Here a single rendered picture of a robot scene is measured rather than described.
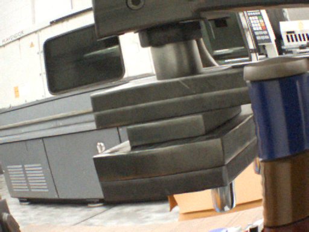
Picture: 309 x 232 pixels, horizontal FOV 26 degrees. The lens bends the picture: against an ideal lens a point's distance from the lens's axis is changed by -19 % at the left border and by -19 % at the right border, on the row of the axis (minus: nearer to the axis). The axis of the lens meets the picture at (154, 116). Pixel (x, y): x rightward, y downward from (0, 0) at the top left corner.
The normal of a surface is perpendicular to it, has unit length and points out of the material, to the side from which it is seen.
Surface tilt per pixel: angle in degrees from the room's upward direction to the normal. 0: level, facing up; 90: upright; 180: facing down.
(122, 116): 90
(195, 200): 86
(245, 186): 86
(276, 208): 104
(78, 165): 90
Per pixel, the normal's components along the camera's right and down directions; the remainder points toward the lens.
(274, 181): -0.69, -0.04
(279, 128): -0.48, -0.07
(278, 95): -0.26, 0.39
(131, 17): -0.38, 0.17
